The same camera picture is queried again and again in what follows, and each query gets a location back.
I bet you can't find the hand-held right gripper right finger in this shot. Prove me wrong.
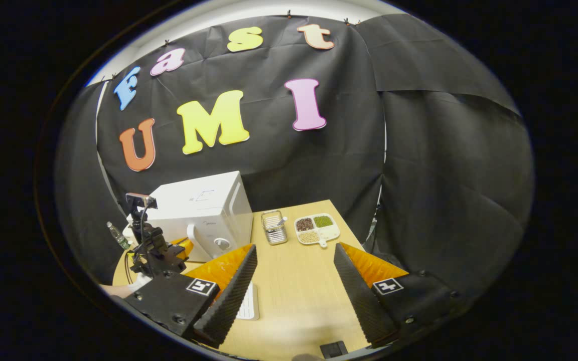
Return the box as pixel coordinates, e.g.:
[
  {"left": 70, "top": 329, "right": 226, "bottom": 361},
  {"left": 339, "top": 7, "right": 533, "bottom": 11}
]
[{"left": 333, "top": 242, "right": 470, "bottom": 347}]

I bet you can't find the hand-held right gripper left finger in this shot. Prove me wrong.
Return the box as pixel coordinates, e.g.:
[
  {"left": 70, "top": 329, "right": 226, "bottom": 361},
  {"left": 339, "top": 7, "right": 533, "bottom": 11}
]
[{"left": 123, "top": 244, "right": 258, "bottom": 349}]

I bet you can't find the white microwave oven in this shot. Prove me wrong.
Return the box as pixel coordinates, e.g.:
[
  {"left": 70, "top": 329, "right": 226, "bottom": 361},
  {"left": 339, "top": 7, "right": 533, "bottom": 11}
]
[{"left": 127, "top": 171, "right": 253, "bottom": 262}]

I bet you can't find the white rectangular tray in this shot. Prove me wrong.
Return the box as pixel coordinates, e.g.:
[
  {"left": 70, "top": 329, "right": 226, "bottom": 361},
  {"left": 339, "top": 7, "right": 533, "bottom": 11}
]
[{"left": 236, "top": 281, "right": 260, "bottom": 320}]

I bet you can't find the clear water bottle green label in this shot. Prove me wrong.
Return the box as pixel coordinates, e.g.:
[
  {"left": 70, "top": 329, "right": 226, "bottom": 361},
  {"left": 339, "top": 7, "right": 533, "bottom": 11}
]
[{"left": 107, "top": 222, "right": 131, "bottom": 250}]

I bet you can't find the divided dish of beans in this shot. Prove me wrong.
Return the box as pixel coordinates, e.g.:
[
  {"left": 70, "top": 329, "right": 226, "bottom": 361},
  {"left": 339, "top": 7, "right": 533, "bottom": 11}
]
[{"left": 295, "top": 214, "right": 341, "bottom": 248}]

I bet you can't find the metal mesh basket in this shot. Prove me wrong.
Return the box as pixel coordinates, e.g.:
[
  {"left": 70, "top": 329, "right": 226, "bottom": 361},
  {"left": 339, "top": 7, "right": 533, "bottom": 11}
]
[{"left": 261, "top": 210, "right": 288, "bottom": 245}]

